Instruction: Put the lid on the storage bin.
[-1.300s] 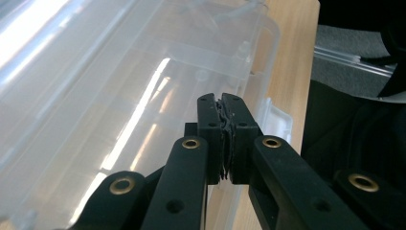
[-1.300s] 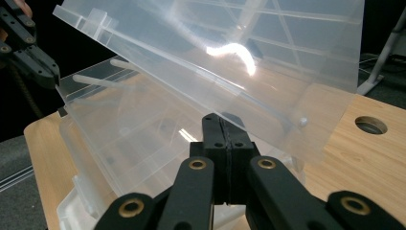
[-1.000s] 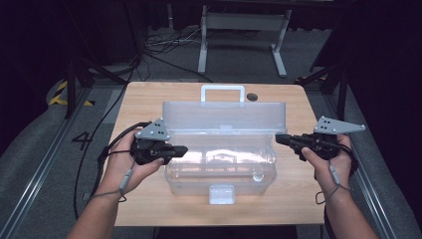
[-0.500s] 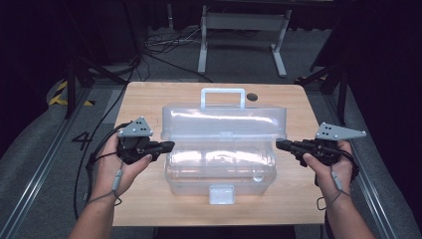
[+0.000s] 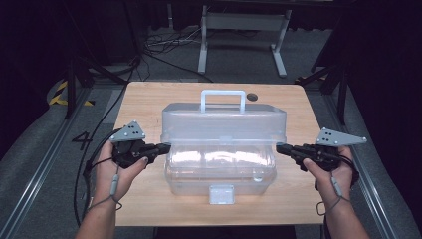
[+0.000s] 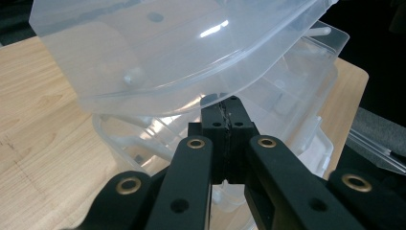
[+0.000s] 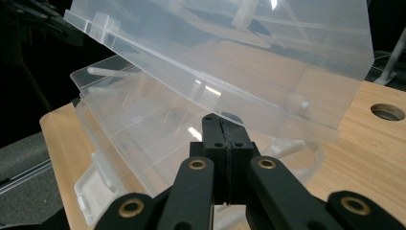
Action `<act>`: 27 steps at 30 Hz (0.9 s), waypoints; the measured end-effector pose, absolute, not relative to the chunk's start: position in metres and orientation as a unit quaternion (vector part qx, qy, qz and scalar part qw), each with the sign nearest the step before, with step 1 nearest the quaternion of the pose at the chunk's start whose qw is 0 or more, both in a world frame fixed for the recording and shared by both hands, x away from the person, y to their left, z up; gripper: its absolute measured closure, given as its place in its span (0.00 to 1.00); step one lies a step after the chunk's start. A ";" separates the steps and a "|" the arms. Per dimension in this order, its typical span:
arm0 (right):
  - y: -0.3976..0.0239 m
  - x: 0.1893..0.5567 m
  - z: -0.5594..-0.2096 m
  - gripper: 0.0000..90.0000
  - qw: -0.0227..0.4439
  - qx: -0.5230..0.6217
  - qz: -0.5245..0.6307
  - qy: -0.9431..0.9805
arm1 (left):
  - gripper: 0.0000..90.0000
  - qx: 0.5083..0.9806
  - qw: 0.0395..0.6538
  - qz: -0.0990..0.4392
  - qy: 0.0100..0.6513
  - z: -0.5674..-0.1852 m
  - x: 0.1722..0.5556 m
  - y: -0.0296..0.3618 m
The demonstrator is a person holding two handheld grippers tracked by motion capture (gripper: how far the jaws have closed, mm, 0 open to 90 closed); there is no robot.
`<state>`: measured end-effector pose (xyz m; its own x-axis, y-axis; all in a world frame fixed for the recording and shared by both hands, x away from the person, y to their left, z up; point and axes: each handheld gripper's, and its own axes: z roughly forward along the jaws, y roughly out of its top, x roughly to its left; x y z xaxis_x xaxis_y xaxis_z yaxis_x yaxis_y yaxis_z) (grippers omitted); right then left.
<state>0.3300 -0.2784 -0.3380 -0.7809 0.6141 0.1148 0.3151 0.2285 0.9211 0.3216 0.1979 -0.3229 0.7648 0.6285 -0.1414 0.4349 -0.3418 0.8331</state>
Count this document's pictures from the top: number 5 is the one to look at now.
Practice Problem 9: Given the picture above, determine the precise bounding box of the person's right hand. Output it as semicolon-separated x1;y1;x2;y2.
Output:
302;146;354;209

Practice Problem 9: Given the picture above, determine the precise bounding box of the white metal table frame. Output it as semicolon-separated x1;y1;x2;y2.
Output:
197;4;293;79

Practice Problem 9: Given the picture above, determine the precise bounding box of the clear plastic storage box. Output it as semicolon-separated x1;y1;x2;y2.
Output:
160;89;288;206

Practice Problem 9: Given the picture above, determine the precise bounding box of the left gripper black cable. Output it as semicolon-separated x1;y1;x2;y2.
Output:
73;58;142;227

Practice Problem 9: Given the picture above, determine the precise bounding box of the person's left hand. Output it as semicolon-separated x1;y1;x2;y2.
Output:
94;141;149;204

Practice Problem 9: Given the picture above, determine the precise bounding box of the grey wrist strap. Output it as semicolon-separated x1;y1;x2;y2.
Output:
316;176;351;217
87;165;123;212

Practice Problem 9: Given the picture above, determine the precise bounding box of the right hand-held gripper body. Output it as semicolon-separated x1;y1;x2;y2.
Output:
300;126;368;173

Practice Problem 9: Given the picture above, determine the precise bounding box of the bundle of floor cables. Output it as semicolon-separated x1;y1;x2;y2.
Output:
142;26;214;84

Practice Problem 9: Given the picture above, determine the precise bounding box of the grey right wrist strap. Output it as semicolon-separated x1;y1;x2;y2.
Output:
316;176;351;217

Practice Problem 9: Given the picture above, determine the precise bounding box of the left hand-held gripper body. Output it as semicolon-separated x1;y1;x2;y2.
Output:
108;119;157;169

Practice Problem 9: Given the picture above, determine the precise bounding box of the yellow black floor tape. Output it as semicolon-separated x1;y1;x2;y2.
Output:
49;80;96;108

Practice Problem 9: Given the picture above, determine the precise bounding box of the grey left wrist strap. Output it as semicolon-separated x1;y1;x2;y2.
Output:
87;165;123;212

